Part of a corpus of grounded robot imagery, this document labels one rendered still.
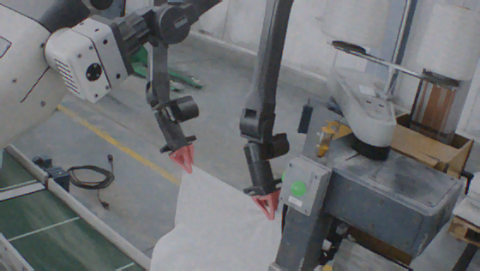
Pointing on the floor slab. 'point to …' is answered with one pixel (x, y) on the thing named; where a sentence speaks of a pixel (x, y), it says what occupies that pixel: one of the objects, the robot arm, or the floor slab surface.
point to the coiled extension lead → (94, 182)
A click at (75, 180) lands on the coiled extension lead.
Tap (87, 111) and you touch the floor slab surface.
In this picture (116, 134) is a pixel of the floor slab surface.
